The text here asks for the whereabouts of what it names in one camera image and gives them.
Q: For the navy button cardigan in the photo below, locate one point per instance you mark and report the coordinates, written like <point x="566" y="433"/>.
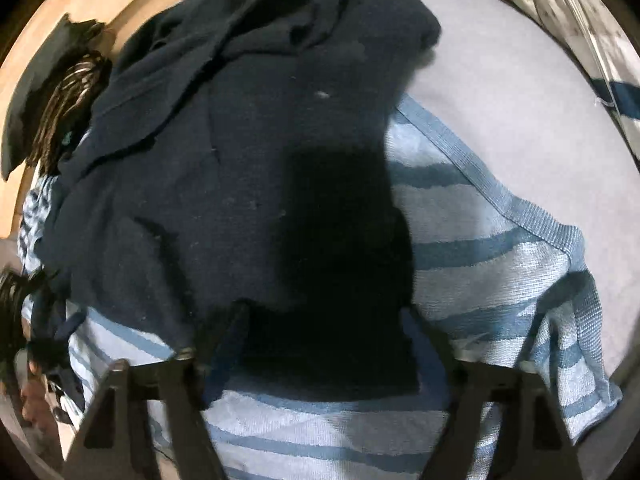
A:
<point x="225" y="160"/>

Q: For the person's left hand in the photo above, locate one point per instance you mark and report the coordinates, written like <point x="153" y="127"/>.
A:
<point x="37" y="395"/>

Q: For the blue striped blanket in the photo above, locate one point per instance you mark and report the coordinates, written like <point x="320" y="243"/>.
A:
<point x="475" y="270"/>

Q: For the striped star duvet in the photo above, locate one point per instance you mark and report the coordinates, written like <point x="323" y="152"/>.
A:
<point x="565" y="20"/>

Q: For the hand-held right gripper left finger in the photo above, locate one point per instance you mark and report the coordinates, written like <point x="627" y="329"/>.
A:
<point x="222" y="360"/>

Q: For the brown striped sweater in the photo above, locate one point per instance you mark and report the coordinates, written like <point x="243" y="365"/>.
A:
<point x="65" y="105"/>

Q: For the grey bed sheet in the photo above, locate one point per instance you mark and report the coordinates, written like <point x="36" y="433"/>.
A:
<point x="515" y="85"/>

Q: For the black folded garment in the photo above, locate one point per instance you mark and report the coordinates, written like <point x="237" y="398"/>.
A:
<point x="40" y="85"/>

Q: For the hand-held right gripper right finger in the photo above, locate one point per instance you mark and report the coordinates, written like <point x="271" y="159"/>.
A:
<point x="430" y="360"/>

